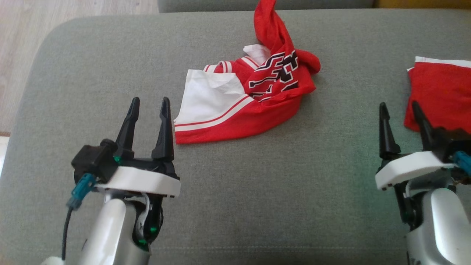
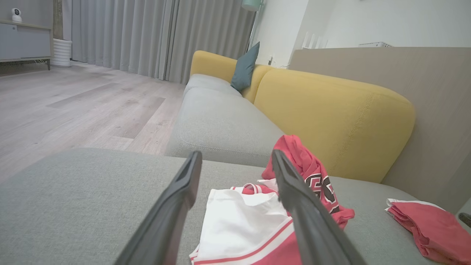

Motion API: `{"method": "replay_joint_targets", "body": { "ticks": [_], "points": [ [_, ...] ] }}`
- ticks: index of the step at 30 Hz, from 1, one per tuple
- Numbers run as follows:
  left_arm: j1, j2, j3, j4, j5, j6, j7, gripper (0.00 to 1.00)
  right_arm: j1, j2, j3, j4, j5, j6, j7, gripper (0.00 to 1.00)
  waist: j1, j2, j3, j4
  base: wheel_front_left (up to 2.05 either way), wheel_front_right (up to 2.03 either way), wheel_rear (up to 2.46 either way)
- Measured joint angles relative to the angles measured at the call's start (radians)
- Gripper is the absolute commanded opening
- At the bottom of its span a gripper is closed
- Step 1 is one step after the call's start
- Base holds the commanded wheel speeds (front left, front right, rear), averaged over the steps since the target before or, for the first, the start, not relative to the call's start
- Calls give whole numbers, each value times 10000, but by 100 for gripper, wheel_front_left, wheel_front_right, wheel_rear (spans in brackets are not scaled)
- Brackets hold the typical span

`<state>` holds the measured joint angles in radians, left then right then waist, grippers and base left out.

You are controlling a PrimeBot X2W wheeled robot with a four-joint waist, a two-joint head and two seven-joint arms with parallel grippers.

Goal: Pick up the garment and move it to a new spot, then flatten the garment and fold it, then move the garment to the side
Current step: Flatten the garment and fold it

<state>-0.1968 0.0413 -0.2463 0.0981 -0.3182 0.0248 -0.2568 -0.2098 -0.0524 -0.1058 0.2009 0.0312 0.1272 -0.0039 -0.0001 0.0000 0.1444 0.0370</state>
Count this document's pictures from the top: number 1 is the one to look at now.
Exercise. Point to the red shorts with white trim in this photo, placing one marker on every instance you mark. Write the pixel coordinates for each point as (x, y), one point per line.
(441, 92)

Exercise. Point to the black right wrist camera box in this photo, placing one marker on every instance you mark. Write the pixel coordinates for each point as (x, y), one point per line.
(452, 141)

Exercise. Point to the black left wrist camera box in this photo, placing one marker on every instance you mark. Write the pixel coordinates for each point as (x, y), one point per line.
(94, 160)

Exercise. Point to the red and white basketball jersey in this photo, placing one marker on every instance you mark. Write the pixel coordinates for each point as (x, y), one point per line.
(235, 114)

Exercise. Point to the grey fabric sofa seat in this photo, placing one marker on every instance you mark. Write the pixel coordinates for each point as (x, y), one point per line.
(257, 191)

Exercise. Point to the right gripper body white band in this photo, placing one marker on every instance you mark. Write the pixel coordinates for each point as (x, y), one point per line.
(408, 167)

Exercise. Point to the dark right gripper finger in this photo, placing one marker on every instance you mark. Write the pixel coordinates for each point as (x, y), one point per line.
(423, 123)
(386, 136)

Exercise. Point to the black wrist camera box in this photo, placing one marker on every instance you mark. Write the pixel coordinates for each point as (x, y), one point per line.
(452, 141)
(94, 160)

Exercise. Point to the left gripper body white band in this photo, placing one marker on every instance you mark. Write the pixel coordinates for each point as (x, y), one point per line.
(143, 180)

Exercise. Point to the grey sofa back cushion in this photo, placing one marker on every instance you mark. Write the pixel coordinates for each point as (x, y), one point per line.
(206, 5)

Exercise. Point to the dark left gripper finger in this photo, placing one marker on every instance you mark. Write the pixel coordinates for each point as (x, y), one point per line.
(128, 129)
(165, 136)

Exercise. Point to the mustard yellow cushion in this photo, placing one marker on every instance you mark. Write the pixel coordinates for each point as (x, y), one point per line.
(423, 3)

